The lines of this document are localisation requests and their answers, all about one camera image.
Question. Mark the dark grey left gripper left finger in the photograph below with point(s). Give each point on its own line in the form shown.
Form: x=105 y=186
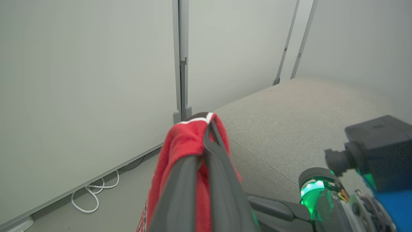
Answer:
x=180 y=193

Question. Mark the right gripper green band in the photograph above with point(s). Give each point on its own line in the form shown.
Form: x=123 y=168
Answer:
x=318 y=199

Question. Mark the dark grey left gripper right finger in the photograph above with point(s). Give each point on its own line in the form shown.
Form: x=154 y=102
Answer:
x=225 y=193

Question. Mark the red and white garment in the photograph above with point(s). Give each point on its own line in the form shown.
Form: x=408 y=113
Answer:
x=180 y=141

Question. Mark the grey fabric sofa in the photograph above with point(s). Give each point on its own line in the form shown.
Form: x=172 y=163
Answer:
x=289 y=122

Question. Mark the grey slanted metal strut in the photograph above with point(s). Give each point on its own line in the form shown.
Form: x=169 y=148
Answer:
x=304 y=38
x=286 y=45

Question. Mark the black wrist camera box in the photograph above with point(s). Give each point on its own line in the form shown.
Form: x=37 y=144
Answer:
x=379 y=148

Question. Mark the grey vertical wall post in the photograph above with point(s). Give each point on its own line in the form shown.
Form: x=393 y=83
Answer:
x=183 y=32

